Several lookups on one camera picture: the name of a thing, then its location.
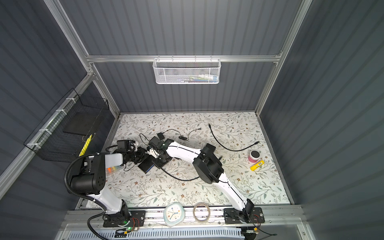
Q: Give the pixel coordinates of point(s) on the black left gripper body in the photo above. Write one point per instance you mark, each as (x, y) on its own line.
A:
(136, 156)

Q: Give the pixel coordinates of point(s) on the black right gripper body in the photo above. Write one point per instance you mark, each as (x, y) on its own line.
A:
(160, 162)

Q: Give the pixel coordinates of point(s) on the black network switch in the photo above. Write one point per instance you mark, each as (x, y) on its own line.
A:
(146, 164)

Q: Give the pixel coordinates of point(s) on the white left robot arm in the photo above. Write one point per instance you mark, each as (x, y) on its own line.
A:
(86, 178)

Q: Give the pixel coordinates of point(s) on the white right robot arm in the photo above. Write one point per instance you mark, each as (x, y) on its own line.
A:
(208, 167)

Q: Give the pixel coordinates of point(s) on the white analog clock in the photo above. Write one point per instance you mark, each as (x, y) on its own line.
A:
(174, 214)

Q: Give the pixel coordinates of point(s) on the pink tape roll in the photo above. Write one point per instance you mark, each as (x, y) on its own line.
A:
(254, 156)

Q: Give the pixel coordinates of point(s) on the yellow marker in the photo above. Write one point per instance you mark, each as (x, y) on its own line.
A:
(257, 165)

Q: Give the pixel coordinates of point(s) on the black power adapter with cord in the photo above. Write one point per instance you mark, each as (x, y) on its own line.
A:
(171, 133)

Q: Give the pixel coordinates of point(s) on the black wire wall basket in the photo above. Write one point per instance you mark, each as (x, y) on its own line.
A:
(62, 136)

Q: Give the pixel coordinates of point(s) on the white wire mesh basket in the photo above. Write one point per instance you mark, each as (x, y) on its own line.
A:
(187, 73)

